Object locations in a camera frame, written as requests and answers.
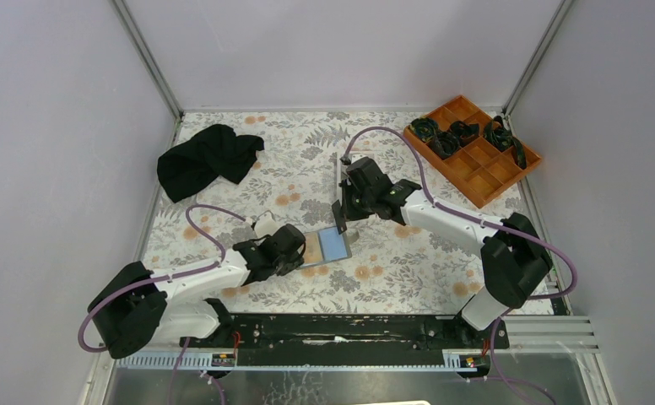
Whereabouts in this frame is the white plastic card box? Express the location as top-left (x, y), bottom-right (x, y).
top-left (336, 151), bottom-right (374, 208)

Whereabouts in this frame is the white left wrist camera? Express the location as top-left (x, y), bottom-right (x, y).
top-left (252, 211), bottom-right (280, 238)

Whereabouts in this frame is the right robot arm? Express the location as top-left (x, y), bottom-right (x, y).
top-left (333, 156), bottom-right (553, 348)

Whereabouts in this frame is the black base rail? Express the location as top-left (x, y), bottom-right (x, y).
top-left (181, 313), bottom-right (510, 368)

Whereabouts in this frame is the dark blue rolled tie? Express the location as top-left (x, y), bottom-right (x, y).
top-left (428, 121), bottom-right (479, 159)

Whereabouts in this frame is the orange wooden divider tray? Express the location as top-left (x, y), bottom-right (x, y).
top-left (403, 95), bottom-right (542, 208)

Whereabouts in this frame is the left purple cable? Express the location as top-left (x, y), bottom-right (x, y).
top-left (77, 203), bottom-right (251, 405)

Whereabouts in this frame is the grey blue card holder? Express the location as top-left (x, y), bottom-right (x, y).
top-left (300, 226), bottom-right (359, 268)

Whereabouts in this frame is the black credit card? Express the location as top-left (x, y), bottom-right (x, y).
top-left (331, 200), bottom-right (347, 235)

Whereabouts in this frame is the black cloth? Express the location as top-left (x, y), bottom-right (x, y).
top-left (156, 124), bottom-right (264, 203)

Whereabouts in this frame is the green yellow rolled tie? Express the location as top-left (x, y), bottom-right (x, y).
top-left (409, 117), bottom-right (441, 143)

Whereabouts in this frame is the purple cable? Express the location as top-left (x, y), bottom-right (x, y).
top-left (77, 203), bottom-right (251, 405)
top-left (341, 126), bottom-right (578, 405)

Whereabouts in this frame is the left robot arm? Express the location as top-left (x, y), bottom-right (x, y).
top-left (78, 224), bottom-right (306, 359)

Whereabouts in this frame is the gold credit card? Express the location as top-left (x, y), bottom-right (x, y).
top-left (303, 231), bottom-right (323, 267)

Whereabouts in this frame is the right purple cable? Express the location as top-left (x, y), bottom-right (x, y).
top-left (341, 126), bottom-right (578, 405)

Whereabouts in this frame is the floral table mat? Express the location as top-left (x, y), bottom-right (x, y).
top-left (142, 111), bottom-right (483, 314)

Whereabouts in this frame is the black orange rolled tie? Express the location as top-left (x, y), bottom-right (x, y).
top-left (484, 115), bottom-right (528, 170)

